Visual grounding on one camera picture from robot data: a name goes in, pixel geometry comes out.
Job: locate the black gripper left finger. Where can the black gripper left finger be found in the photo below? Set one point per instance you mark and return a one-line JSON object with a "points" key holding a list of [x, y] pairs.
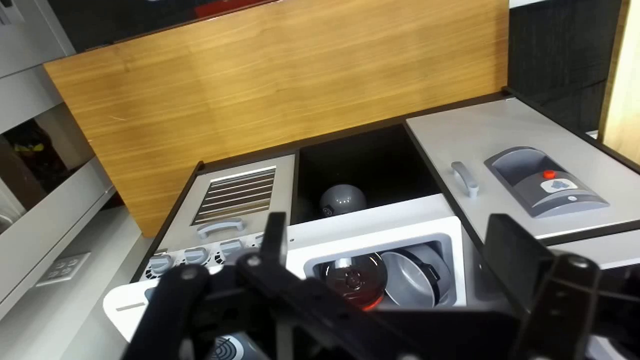
{"points": [[190, 308]]}

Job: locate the toy play kitchen unit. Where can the toy play kitchen unit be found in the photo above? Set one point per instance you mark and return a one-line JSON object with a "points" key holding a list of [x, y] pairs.
{"points": [[406, 205]]}

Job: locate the grey toy pot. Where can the grey toy pot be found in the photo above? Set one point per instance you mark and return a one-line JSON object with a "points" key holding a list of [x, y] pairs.
{"points": [[417, 277]]}

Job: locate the grey ball under sink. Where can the grey ball under sink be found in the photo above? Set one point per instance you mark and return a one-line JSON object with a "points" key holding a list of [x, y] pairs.
{"points": [[342, 199]]}

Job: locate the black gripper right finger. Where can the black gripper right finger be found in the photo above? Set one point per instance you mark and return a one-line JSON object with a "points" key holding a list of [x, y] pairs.
{"points": [[572, 308]]}

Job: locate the white metal cabinet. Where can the white metal cabinet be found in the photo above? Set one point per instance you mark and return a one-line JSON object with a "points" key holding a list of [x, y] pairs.
{"points": [[51, 182]]}

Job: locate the white lower fridge door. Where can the white lower fridge door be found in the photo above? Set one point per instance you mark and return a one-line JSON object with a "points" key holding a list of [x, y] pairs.
{"points": [[507, 159]]}

